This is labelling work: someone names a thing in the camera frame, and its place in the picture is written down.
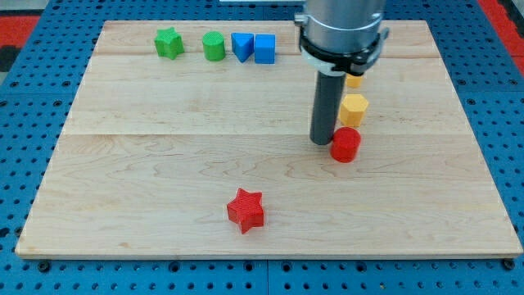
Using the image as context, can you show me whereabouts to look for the blue triangle block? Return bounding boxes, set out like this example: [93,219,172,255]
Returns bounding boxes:
[231,33,255,63]

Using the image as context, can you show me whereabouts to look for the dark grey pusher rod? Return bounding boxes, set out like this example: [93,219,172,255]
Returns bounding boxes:
[309,71,346,145]

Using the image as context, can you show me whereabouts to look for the yellow hexagon block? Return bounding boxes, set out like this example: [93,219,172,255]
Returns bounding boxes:
[339,94,369,127]

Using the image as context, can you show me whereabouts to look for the blue cube block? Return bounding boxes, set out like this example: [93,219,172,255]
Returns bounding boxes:
[254,34,276,64]

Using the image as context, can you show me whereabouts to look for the light wooden board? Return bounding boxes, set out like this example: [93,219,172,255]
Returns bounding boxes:
[16,20,522,260]

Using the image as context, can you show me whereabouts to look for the small yellow block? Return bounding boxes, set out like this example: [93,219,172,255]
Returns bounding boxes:
[346,74,364,89]

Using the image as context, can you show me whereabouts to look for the red star block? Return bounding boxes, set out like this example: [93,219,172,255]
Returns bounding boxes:
[227,188,265,234]

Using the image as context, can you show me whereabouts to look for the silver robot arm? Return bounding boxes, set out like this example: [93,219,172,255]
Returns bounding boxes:
[294,0,389,77]

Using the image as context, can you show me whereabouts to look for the green star block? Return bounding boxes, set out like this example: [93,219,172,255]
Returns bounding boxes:
[154,27,185,60]

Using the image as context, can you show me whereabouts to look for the red cylinder block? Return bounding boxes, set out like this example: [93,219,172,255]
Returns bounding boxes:
[330,127,361,163]

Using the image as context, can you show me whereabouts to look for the green cylinder block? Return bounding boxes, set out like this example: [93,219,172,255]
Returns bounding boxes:
[202,31,226,61]

